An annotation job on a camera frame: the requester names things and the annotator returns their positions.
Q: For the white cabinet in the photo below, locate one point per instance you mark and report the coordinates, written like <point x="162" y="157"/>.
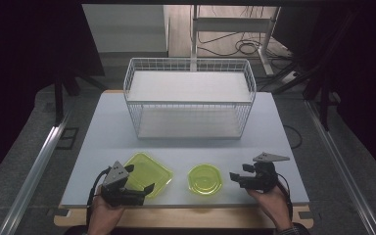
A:
<point x="124" y="29"/>

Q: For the aluminium rail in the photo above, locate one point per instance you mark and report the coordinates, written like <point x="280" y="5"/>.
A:
<point x="342" y="166"/>
<point x="36" y="169"/>

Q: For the white metal desk frame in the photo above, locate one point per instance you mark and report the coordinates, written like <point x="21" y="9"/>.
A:
<point x="194" y="36"/>

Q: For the person's left hand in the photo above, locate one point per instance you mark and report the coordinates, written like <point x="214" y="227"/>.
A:
<point x="106" y="213"/>

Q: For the yellow-green square plate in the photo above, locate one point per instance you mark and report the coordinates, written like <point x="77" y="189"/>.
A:
<point x="151" y="176"/>

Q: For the dark curtain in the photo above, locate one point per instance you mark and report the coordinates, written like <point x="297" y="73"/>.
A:
<point x="365" y="65"/>
<point x="19" y="65"/>

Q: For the black floor frame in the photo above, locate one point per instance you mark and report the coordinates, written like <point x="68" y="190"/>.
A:
<point x="68" y="147"/>

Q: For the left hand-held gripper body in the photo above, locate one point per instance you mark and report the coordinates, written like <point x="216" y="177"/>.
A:
<point x="116" y="176"/>

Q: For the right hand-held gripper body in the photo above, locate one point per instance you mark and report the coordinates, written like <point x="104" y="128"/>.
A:
<point x="262" y="176"/>

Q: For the round green-lidded plastic container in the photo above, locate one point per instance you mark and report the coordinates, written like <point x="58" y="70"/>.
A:
<point x="205" y="179"/>

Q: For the black metal stand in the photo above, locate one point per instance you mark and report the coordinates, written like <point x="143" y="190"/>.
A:
<point x="58" y="101"/>
<point x="323" y="107"/>

